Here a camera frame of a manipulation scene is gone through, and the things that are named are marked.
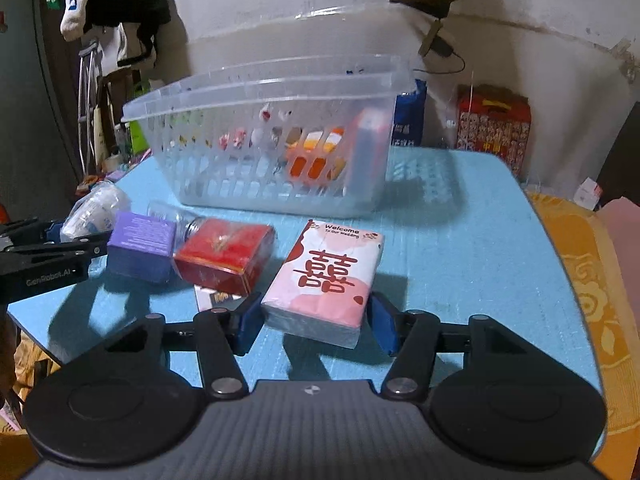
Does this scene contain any white flat card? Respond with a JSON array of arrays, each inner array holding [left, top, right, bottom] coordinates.
[[194, 284, 248, 313]]

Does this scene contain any small white box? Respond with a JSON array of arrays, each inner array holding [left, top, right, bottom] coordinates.
[[574, 177, 604, 211]]

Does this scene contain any metal crutch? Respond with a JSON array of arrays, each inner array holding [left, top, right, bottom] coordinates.
[[77, 39, 104, 175]]

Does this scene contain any black hanging garment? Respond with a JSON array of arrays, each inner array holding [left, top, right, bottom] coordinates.
[[82, 0, 173, 69]]

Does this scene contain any purple box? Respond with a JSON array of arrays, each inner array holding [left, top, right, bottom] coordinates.
[[107, 211, 178, 284]]

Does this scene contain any pink tissue pack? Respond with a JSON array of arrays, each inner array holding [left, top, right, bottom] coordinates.
[[261, 219, 386, 351]]

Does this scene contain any small glass jar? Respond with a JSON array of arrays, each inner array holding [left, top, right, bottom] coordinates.
[[147, 200, 207, 245]]

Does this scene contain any clear plastic basket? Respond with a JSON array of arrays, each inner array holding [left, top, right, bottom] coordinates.
[[121, 54, 412, 220]]

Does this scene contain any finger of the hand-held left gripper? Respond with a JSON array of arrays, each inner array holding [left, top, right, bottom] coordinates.
[[42, 223, 112, 247]]

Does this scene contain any yellow patterned blanket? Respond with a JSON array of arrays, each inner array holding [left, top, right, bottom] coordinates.
[[523, 191, 640, 466]]

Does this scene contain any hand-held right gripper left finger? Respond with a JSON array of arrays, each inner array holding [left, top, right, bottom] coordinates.
[[104, 292, 264, 401]]

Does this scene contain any orange box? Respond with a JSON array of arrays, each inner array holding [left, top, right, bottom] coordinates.
[[283, 127, 348, 193]]

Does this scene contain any pink and blue box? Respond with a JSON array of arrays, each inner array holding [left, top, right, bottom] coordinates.
[[344, 107, 394, 199]]

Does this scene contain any clear plastic bottle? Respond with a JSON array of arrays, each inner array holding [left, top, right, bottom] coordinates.
[[60, 181, 132, 243]]

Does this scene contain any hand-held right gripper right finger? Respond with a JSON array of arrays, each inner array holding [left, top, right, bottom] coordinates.
[[366, 292, 542, 401]]

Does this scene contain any blue bag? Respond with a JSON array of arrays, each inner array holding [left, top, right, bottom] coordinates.
[[391, 79, 429, 148]]

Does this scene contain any red patterned gift box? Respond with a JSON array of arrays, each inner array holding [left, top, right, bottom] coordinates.
[[454, 85, 532, 177]]

